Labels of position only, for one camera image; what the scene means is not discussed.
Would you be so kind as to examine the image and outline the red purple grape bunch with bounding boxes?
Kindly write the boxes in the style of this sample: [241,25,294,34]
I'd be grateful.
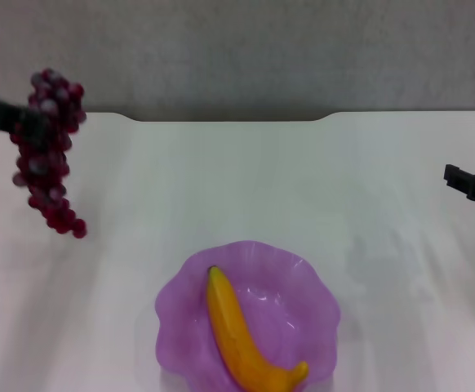
[9,68,88,240]

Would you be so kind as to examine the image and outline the yellow banana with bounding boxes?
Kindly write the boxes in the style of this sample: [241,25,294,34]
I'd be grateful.
[206,265,310,392]

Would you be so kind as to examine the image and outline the purple wavy plastic plate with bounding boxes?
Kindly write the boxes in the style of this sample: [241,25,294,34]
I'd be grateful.
[154,239,342,392]

